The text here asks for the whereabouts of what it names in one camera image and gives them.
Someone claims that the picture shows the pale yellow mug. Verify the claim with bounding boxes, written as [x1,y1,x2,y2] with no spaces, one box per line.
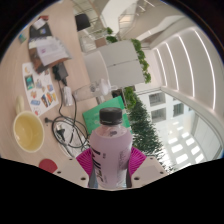
[12,95,45,154]

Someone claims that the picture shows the black power brick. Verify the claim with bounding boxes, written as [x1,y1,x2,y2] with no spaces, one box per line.
[51,63,70,82]

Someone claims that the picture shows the ceiling light strips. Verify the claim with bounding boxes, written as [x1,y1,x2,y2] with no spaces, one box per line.
[164,29,218,111]

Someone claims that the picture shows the lilac drink bottle black cap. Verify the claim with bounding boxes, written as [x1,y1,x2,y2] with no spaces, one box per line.
[88,107,134,190]

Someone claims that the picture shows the white cabinet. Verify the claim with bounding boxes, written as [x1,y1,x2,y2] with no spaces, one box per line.
[82,39,147,89]

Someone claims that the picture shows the black chair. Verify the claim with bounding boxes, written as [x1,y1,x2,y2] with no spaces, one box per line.
[74,13,92,33]

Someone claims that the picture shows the clear shaker bottle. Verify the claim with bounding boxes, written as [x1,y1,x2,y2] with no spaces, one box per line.
[71,78,113,103]

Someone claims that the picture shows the flat round red coaster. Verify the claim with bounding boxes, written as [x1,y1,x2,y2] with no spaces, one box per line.
[38,158,59,174]

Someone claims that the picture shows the white power adapter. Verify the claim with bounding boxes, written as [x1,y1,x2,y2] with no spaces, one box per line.
[62,85,74,107]

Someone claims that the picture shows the colourful sticker sheet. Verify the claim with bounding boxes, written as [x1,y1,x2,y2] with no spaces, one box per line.
[21,62,60,118]

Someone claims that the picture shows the black cable bundle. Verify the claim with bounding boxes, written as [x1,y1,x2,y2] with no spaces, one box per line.
[44,78,91,158]

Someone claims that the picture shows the row of tall green plants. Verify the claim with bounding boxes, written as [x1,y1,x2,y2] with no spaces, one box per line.
[128,96,174,173]

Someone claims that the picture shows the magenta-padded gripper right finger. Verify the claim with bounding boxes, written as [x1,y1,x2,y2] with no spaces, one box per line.
[126,146,169,188]

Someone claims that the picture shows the green plants atop cabinet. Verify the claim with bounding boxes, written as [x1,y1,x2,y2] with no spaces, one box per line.
[130,38,152,84]

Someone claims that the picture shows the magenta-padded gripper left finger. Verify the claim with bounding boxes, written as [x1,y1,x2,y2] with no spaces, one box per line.
[53,147,98,189]

